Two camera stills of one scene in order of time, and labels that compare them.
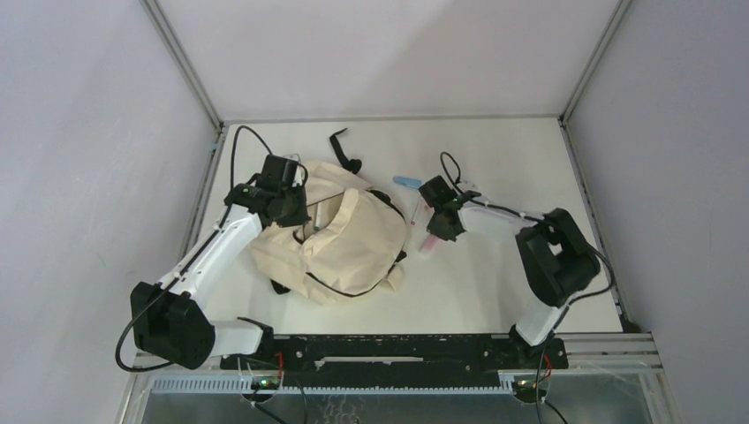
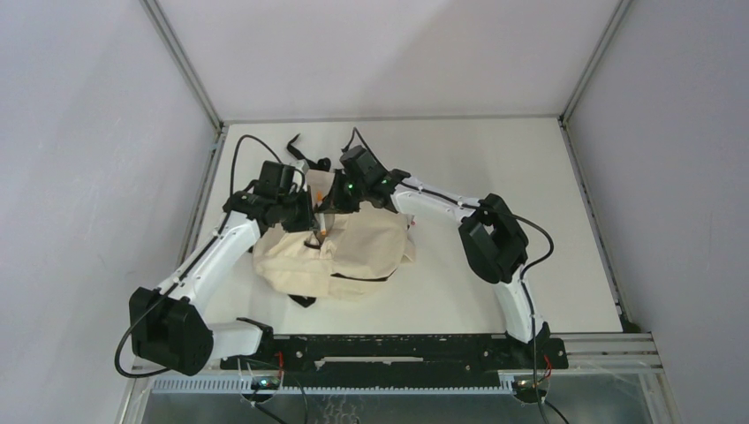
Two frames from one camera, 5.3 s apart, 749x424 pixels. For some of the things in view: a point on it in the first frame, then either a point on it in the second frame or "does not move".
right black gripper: [435, 227] -> [335, 202]
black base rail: [366, 359] does not move
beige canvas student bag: [351, 244] does not move
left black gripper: [301, 217] does not move
